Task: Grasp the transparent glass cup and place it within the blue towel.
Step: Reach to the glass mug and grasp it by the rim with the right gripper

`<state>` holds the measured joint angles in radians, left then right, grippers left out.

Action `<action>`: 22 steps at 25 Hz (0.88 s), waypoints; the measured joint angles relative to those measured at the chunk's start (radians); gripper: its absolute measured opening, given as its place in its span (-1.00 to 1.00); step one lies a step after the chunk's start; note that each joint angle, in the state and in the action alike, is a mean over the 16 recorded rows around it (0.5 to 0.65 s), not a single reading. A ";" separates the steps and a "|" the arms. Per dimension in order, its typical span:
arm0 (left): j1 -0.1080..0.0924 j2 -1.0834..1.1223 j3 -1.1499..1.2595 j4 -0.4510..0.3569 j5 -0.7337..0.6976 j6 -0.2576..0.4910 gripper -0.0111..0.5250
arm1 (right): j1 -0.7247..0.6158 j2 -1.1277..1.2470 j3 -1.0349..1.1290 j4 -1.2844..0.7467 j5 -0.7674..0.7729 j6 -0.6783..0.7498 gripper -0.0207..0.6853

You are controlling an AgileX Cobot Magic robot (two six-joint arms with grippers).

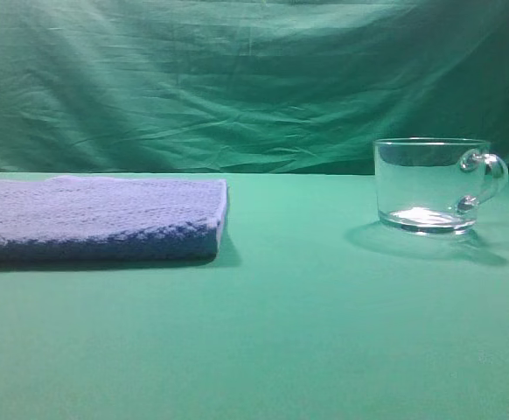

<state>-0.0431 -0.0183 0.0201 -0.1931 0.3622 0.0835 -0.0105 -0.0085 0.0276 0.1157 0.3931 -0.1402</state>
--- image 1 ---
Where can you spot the transparent glass cup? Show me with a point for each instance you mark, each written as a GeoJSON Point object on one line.
{"type": "Point", "coordinates": [429, 185]}

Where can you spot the folded blue towel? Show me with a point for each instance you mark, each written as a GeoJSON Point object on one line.
{"type": "Point", "coordinates": [69, 218]}

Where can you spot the green table cloth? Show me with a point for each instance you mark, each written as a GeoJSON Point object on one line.
{"type": "Point", "coordinates": [311, 310]}

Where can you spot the green backdrop cloth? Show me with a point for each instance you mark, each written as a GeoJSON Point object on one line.
{"type": "Point", "coordinates": [245, 86]}

